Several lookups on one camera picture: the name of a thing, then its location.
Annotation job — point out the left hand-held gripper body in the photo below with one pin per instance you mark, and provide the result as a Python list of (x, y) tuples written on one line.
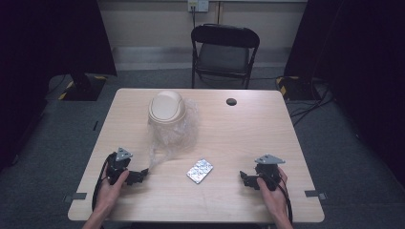
[(118, 163)]

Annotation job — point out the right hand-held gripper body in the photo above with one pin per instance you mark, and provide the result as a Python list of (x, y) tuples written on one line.
[(270, 170)]

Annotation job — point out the silver blister pack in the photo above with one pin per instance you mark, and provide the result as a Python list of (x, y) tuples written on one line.
[(199, 170)]

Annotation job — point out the clear plastic bag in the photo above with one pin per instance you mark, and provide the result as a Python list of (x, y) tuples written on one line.
[(187, 130)]

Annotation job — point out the person's right hand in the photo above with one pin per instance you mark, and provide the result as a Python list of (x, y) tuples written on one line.
[(270, 198)]

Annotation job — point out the person's left hand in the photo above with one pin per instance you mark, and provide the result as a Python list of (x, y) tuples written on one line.
[(110, 191)]

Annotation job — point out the grey tape strip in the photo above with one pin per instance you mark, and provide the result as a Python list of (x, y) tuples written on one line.
[(75, 197), (315, 194)]

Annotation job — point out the black stand base striped tape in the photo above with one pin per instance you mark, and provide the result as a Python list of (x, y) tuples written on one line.
[(83, 87), (294, 87)]

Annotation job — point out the black folding chair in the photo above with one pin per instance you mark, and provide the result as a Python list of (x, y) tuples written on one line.
[(223, 57)]

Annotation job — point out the black curtain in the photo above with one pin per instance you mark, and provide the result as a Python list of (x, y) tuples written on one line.
[(47, 47), (359, 63)]

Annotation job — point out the white wall outlet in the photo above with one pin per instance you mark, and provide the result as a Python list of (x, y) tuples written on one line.
[(198, 5)]

